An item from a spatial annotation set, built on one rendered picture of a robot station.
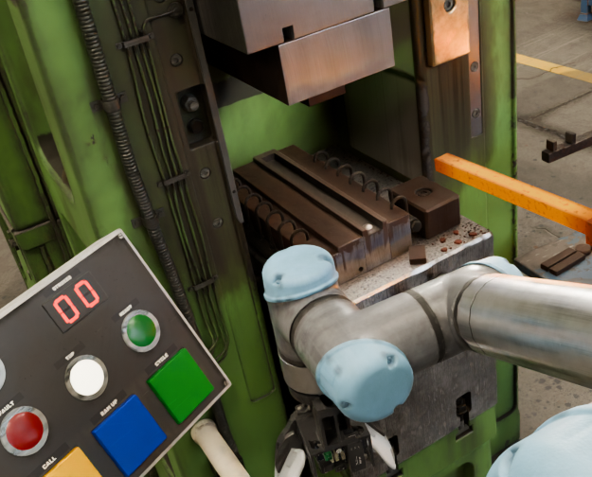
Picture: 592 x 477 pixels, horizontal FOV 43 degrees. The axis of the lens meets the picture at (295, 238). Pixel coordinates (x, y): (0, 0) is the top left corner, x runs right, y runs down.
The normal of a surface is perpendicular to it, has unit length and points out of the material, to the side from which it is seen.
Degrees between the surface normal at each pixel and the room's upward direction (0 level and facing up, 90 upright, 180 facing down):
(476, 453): 90
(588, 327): 55
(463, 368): 90
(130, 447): 60
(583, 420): 31
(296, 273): 0
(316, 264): 1
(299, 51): 90
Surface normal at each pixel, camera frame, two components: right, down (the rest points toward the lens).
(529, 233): -0.16, -0.83
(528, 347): -0.92, 0.27
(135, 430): 0.62, -0.25
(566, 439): -0.34, -0.92
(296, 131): 0.50, 0.40
